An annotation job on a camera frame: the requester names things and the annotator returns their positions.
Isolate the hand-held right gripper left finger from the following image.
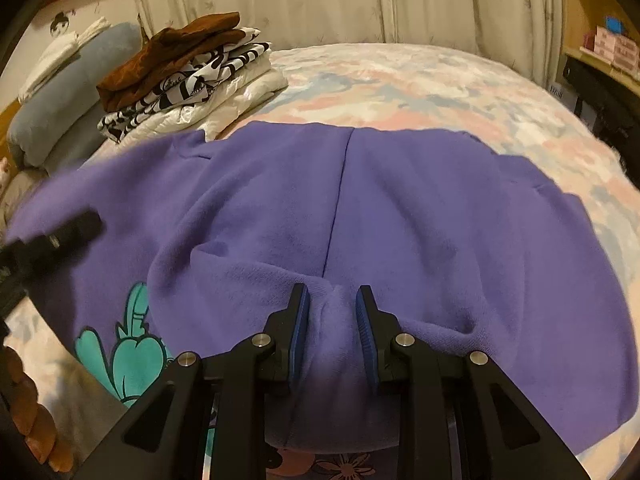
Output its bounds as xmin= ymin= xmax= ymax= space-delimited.
xmin=75 ymin=282 xmax=312 ymax=480

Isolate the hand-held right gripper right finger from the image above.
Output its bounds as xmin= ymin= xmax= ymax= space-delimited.
xmin=355 ymin=285 xmax=591 ymax=480

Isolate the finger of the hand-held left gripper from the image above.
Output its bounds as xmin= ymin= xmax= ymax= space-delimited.
xmin=0 ymin=210 xmax=104 ymax=281

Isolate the purple hoodie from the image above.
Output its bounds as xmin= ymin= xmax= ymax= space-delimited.
xmin=5 ymin=120 xmax=626 ymax=480

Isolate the beige cushion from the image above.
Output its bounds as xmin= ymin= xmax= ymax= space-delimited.
xmin=0 ymin=164 xmax=54 ymax=227

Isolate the grey-blue pillow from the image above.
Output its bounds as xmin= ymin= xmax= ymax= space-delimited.
xmin=7 ymin=22 xmax=144 ymax=169

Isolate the white folded towel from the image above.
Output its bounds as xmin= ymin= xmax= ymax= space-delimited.
xmin=17 ymin=16 xmax=112 ymax=104

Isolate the orange braided cushion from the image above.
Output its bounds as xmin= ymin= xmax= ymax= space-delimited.
xmin=0 ymin=345 xmax=74 ymax=467

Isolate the black and white patterned garment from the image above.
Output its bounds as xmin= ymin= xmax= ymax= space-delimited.
xmin=97 ymin=30 xmax=274 ymax=144

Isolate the brown folded garment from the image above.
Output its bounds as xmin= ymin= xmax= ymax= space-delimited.
xmin=96 ymin=11 xmax=247 ymax=111

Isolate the white padded garment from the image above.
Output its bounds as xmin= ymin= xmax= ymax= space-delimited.
xmin=117 ymin=52 xmax=291 ymax=144

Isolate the floral bed sheet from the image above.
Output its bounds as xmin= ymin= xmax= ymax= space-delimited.
xmin=0 ymin=42 xmax=640 ymax=480

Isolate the cream patterned curtain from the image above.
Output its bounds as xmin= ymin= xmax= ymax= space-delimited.
xmin=127 ymin=0 xmax=569 ymax=84

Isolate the pink storage box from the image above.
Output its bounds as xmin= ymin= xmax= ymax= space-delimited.
xmin=582 ymin=27 xmax=617 ymax=61
xmin=611 ymin=35 xmax=640 ymax=70

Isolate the wooden shelf desk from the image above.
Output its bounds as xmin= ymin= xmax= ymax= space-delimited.
xmin=560 ymin=0 xmax=640 ymax=92

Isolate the cartoon wall sticker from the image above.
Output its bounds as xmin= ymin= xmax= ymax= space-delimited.
xmin=50 ymin=10 xmax=76 ymax=39

